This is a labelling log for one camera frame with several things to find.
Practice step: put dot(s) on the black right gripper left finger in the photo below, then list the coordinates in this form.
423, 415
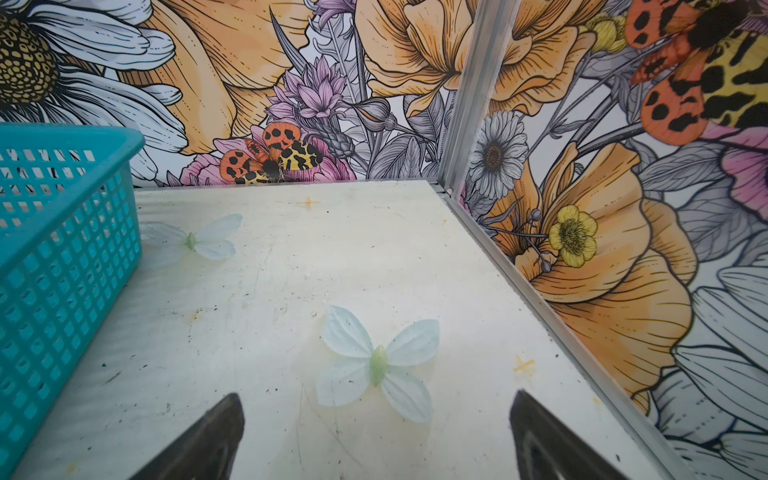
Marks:
206, 450

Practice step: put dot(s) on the aluminium corner post right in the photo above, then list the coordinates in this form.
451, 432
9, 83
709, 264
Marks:
493, 31

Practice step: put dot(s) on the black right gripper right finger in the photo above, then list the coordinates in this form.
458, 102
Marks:
547, 449

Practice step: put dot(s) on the teal plastic basket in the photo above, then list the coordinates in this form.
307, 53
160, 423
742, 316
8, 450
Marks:
69, 242

